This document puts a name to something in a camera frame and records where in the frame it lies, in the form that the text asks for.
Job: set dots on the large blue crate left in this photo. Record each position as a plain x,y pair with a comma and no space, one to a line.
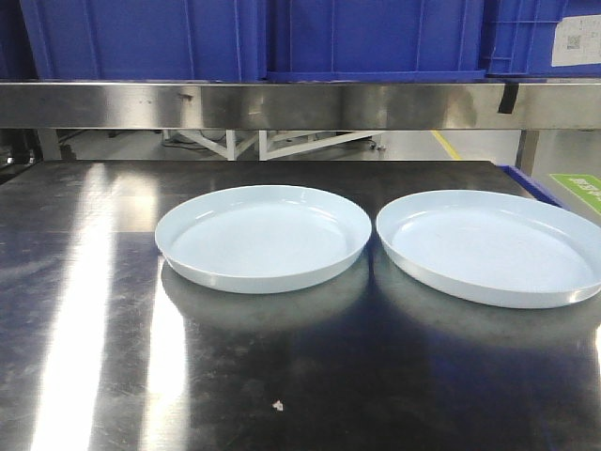
222,41

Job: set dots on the large blue crate middle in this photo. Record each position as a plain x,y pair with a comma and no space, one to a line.
374,41

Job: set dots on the white metal frame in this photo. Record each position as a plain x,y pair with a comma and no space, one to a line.
269,145

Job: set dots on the large blue crate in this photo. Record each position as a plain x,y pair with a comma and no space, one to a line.
374,41
222,41

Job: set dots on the blue crate with label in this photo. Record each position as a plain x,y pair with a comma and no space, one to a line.
541,39

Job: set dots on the small white paper scrap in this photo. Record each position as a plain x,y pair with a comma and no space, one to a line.
278,405

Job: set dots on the black tape strip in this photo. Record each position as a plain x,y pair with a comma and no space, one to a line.
508,98

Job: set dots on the blue bin beside table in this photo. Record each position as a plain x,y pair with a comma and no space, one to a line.
533,187

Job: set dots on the light blue plate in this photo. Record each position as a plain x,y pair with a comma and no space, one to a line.
263,239
497,249

